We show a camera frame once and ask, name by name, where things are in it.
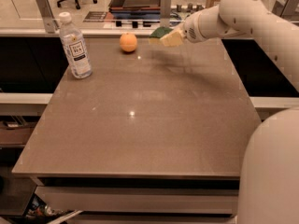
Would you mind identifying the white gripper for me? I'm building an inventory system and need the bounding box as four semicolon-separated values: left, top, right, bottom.
160;12;206;47

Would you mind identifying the green and yellow sponge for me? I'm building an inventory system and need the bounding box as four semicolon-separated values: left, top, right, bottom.
149;27;172;44

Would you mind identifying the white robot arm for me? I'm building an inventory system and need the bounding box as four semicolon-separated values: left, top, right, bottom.
161;0;299;224

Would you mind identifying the orange fruit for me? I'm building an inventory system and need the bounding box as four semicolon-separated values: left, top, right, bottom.
120;33;137;52

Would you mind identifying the clear plastic water bottle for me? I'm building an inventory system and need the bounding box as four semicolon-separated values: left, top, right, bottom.
59;12;92;78

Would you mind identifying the grey metal post centre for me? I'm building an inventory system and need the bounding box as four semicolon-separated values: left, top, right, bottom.
160;0;171;28

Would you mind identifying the grey metal post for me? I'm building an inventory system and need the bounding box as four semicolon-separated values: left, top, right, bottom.
272;0;299;20
36;0;58;34
160;0;171;28

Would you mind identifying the grey metal post right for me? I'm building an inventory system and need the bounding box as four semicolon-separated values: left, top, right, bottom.
272;0;299;20

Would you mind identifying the grey metal post left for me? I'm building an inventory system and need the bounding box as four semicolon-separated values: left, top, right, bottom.
36;0;58;34

